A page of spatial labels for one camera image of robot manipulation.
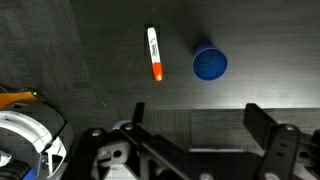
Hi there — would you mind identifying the white ring-shaped device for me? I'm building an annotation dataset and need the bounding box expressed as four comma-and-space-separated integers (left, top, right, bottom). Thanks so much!
0, 109, 68, 180

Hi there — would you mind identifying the blue plastic cup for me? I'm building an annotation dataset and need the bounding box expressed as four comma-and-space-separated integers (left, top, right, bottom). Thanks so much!
191, 42, 229, 82

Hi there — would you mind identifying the white marker red cap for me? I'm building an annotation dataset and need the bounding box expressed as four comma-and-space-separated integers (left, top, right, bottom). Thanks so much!
147, 26, 164, 83

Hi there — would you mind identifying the orange curved piece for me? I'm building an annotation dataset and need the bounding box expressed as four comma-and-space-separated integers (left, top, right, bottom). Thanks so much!
0, 87, 43, 110

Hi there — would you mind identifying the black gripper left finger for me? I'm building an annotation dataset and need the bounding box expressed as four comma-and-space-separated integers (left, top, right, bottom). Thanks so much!
68, 102, 201, 180

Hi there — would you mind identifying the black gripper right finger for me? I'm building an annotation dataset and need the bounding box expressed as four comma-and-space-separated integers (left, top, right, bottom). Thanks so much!
242, 103, 320, 180

